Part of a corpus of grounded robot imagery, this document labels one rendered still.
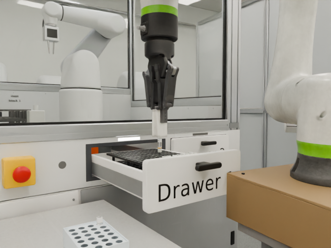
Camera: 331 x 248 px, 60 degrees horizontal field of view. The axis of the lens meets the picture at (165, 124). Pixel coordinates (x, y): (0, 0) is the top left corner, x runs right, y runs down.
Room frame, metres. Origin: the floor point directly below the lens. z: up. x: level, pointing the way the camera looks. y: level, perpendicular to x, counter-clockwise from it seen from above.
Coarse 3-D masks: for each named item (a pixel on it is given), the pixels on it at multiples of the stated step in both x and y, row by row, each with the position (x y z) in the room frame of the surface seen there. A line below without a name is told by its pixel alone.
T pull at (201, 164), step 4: (196, 164) 0.65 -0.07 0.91; (200, 164) 0.62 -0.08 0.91; (204, 164) 0.62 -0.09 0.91; (208, 164) 0.63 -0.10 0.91; (212, 164) 0.63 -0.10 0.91; (216, 164) 0.64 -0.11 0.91; (220, 164) 0.65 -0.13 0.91; (196, 168) 0.61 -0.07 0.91; (200, 168) 0.61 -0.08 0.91; (204, 168) 0.62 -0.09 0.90; (208, 168) 0.63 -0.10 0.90; (212, 168) 0.63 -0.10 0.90; (216, 168) 0.64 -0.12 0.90
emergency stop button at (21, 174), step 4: (16, 168) 0.68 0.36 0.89; (20, 168) 0.68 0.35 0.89; (24, 168) 0.68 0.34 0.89; (28, 168) 0.69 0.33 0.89; (16, 172) 0.67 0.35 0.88; (20, 172) 0.68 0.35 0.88; (24, 172) 0.68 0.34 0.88; (28, 172) 0.69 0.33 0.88; (12, 176) 0.68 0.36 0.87; (16, 176) 0.67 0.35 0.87; (20, 176) 0.68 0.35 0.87; (24, 176) 0.68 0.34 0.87; (28, 176) 0.69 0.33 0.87; (16, 180) 0.67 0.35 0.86; (20, 180) 0.68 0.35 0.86; (24, 180) 0.68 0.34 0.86
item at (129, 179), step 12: (96, 156) 0.84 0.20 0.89; (108, 156) 0.91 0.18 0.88; (96, 168) 0.83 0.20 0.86; (108, 168) 0.77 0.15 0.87; (120, 168) 0.71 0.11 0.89; (132, 168) 0.67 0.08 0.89; (108, 180) 0.76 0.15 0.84; (120, 180) 0.70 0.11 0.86; (132, 180) 0.65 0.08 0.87; (132, 192) 0.66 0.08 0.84
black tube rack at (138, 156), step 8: (120, 152) 0.88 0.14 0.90; (128, 152) 0.89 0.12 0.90; (136, 152) 0.88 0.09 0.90; (144, 152) 0.88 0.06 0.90; (152, 152) 0.90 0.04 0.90; (168, 152) 0.89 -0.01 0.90; (112, 160) 0.86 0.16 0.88; (128, 160) 0.76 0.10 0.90; (136, 160) 0.74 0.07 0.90; (136, 168) 0.78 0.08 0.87
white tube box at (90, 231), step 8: (80, 224) 0.57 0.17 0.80; (88, 224) 0.58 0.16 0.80; (96, 224) 0.58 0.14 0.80; (104, 224) 0.58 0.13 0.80; (64, 232) 0.55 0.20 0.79; (72, 232) 0.54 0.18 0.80; (80, 232) 0.54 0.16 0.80; (88, 232) 0.54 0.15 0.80; (96, 232) 0.55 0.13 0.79; (104, 232) 0.54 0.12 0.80; (112, 232) 0.54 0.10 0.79; (64, 240) 0.55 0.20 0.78; (72, 240) 0.50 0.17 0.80; (80, 240) 0.51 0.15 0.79; (88, 240) 0.51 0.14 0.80; (96, 240) 0.51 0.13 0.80; (104, 240) 0.52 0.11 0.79; (112, 240) 0.51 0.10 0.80; (120, 240) 0.51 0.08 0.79; (128, 240) 0.50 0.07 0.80
